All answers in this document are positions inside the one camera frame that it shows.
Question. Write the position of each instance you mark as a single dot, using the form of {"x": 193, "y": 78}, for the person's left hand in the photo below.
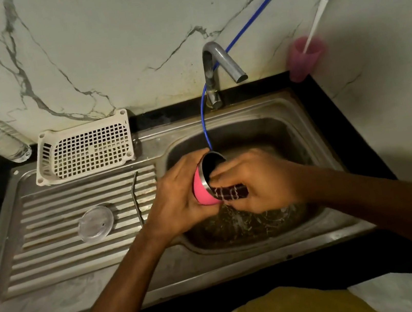
{"x": 170, "y": 202}

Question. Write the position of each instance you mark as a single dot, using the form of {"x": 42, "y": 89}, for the person's right hand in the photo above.
{"x": 272, "y": 182}

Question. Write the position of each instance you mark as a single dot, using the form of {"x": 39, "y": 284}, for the person's left thumb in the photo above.
{"x": 193, "y": 158}

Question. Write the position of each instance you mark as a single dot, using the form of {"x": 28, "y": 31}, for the person's right thumb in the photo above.
{"x": 239, "y": 205}

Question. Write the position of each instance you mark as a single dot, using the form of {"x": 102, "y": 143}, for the dark scrub pad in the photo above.
{"x": 231, "y": 192}

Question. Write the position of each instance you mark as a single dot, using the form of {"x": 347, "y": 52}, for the pink steel tumbler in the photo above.
{"x": 202, "y": 194}

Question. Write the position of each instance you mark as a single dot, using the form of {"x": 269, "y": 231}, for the person's left forearm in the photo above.
{"x": 126, "y": 291}

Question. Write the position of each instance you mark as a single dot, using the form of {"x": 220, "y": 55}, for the person's right forearm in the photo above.
{"x": 385, "y": 203}

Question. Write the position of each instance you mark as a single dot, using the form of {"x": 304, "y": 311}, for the metal straw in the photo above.
{"x": 137, "y": 203}

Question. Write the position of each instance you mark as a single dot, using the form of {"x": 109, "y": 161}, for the grey metal faucet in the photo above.
{"x": 222, "y": 54}

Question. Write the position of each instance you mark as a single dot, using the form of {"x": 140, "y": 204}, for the white plastic basket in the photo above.
{"x": 84, "y": 149}

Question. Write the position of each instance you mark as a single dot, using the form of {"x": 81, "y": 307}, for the clear plastic lid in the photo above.
{"x": 96, "y": 222}

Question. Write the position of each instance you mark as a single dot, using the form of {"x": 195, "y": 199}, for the pink plastic cup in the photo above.
{"x": 302, "y": 62}

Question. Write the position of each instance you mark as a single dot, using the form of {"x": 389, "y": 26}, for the stainless steel sink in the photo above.
{"x": 75, "y": 291}

